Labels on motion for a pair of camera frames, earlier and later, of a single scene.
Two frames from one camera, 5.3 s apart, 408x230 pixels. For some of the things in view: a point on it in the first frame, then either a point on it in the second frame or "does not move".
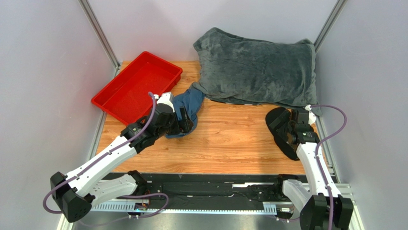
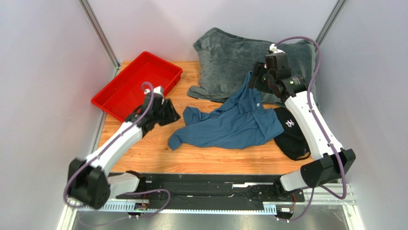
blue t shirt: [192, 100] to [242, 120]
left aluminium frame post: [91, 18] does not move
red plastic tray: [126, 97] does not move
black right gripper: [285, 124] to [258, 76]
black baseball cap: [278, 121] does not move
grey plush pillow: [235, 69] does not move
